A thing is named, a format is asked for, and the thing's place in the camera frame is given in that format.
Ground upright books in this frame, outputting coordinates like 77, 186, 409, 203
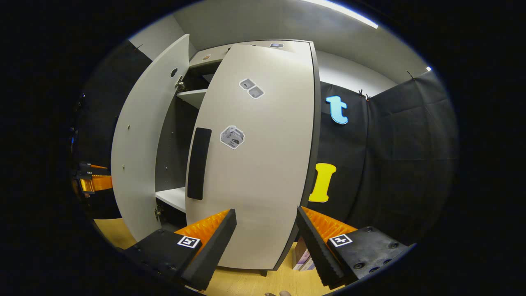
291, 236, 317, 272

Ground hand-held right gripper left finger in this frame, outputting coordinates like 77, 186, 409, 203
123, 209, 238, 291

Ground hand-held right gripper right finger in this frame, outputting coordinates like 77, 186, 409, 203
296, 206, 410, 289

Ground white cabinet door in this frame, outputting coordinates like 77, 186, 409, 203
185, 43, 317, 270
111, 34, 191, 243

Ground white cabinet shelf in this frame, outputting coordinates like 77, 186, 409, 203
176, 89, 208, 110

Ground long ceiling light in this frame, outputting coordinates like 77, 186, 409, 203
302, 0, 379, 30

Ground white cabinet drawer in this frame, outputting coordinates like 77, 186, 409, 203
189, 40, 311, 69

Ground white and grey cabinet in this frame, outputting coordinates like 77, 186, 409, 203
154, 39, 322, 277

